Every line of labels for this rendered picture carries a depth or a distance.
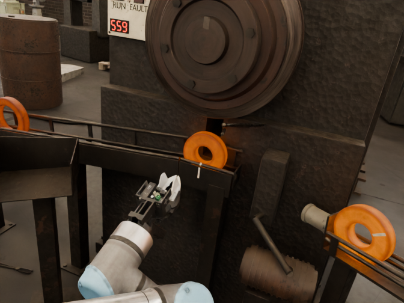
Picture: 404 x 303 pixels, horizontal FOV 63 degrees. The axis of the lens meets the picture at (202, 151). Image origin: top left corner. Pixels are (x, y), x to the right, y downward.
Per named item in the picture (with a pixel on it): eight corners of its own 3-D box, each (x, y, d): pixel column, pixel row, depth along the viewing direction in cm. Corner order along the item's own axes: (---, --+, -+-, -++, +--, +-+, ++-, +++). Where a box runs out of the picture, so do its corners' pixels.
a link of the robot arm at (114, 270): (103, 316, 69) (65, 288, 67) (134, 266, 77) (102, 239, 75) (122, 314, 62) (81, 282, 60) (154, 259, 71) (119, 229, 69)
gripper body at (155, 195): (173, 186, 80) (148, 223, 72) (175, 208, 86) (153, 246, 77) (146, 178, 82) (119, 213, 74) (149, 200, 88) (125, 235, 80)
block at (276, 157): (255, 205, 119) (268, 145, 109) (276, 211, 117) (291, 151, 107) (247, 220, 110) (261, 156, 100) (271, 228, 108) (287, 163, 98)
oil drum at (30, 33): (35, 92, 397) (27, 12, 361) (75, 101, 380) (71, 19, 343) (-10, 102, 346) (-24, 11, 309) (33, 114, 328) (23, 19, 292)
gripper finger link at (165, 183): (176, 164, 89) (160, 187, 82) (177, 179, 93) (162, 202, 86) (166, 161, 90) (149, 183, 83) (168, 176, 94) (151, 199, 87)
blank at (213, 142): (181, 135, 116) (177, 138, 113) (220, 126, 109) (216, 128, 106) (194, 175, 120) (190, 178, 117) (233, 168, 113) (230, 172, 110)
